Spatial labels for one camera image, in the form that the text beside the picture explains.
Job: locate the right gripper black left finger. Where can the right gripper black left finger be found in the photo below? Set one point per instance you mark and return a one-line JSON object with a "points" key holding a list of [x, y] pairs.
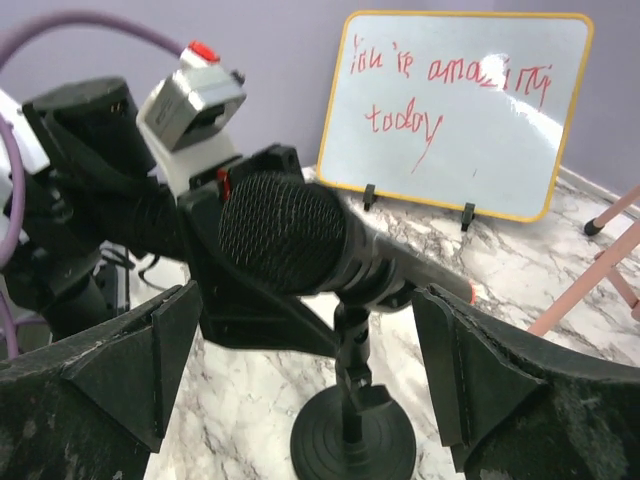
{"points": [[97, 404]]}

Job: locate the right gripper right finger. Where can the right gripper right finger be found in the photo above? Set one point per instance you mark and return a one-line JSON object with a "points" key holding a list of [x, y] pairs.
{"points": [[512, 405]]}

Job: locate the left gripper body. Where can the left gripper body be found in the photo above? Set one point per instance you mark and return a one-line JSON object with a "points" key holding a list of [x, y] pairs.
{"points": [[236, 314]]}

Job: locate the black microphone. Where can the black microphone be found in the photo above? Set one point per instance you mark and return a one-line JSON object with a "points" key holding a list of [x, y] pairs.
{"points": [[301, 239]]}

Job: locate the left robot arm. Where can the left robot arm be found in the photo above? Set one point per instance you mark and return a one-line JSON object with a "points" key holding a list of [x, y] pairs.
{"points": [[98, 188]]}

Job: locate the pink music stand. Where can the pink music stand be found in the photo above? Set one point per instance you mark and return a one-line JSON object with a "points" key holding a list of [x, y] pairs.
{"points": [[604, 266]]}

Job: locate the yellow framed whiteboard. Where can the yellow framed whiteboard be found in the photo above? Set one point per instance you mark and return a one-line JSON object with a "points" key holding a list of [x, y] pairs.
{"points": [[468, 111]]}

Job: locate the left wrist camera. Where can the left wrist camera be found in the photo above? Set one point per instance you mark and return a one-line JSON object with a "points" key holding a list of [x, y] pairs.
{"points": [[182, 120]]}

